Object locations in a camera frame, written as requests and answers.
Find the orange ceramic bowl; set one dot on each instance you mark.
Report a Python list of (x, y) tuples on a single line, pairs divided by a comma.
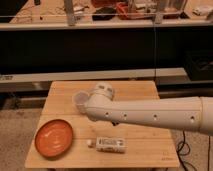
[(54, 138)]

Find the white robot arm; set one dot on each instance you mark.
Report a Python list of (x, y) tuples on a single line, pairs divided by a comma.
[(188, 113)]

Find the clear plastic cup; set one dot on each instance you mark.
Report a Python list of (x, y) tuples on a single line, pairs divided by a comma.
[(79, 99)]

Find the white lying bottle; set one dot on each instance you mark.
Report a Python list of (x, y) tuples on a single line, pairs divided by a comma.
[(107, 144)]

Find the wooden slat table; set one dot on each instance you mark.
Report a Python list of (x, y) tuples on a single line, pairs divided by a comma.
[(146, 147)]

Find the black object on shelf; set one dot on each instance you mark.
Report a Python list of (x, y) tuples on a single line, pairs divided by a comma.
[(102, 14)]

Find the orange tray on shelf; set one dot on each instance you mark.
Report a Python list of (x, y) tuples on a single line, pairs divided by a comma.
[(124, 12)]

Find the metal shelf rail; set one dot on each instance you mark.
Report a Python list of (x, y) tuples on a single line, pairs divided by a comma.
[(105, 25)]

